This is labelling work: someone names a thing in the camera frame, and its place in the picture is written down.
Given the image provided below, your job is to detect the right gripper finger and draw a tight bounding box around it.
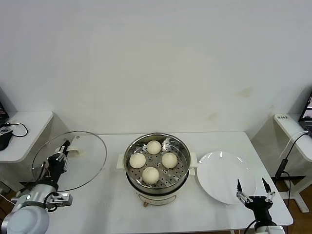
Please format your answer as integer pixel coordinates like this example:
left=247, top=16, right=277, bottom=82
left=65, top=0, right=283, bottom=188
left=235, top=178, right=254, bottom=204
left=262, top=177, right=276, bottom=203

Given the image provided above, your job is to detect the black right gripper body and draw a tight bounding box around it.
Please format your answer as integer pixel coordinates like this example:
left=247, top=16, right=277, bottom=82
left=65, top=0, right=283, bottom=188
left=245, top=195, right=273, bottom=219

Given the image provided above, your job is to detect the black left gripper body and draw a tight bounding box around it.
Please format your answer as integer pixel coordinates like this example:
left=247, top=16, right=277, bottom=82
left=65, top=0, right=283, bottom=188
left=47, top=156, right=69, bottom=176

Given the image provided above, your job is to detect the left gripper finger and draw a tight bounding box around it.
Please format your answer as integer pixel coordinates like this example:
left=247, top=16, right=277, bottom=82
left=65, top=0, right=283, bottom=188
left=55, top=151, right=70, bottom=162
left=59, top=140, right=71, bottom=153

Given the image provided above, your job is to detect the round glass pot lid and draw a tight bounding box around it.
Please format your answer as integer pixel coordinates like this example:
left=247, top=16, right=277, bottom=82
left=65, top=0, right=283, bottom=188
left=31, top=131, right=107, bottom=192

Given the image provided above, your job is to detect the white steamed baozi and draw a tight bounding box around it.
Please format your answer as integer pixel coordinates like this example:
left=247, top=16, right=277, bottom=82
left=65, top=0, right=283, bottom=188
left=161, top=152, right=178, bottom=169
left=142, top=167, right=160, bottom=185
left=146, top=140, right=162, bottom=155
left=129, top=153, right=146, bottom=169

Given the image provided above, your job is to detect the perforated stainless steamer basket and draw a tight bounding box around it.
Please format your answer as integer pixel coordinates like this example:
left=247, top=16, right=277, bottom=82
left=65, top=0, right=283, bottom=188
left=117, top=133, right=198, bottom=190

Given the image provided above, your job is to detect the round white plate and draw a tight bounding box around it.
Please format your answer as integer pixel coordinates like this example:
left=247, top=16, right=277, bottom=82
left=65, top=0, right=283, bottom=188
left=196, top=151, right=258, bottom=205

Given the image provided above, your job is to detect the black computer mouse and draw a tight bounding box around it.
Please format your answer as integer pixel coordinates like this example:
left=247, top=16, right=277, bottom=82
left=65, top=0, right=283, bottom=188
left=0, top=131, right=14, bottom=151

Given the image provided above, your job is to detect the white side table with label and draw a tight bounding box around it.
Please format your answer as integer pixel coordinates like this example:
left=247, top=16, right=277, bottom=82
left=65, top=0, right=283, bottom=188
left=274, top=113, right=312, bottom=215

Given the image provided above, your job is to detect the black laptop with pink screen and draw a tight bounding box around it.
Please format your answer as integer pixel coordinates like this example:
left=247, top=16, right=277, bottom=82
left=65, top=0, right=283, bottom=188
left=0, top=87, right=10, bottom=127

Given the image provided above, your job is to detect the black laptop with dark screen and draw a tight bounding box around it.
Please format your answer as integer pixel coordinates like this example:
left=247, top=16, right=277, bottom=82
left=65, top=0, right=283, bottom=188
left=298, top=89, right=312, bottom=136

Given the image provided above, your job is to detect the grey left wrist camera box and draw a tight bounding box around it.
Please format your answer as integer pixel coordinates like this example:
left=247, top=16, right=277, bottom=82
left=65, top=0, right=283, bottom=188
left=46, top=191, right=74, bottom=208

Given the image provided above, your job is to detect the black looped mouse cable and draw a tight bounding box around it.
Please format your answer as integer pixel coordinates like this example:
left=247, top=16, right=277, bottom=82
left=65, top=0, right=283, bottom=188
left=2, top=122, right=29, bottom=138

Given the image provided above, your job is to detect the white flat cable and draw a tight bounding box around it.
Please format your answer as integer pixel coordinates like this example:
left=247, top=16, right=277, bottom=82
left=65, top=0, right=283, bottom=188
left=278, top=131, right=308, bottom=160

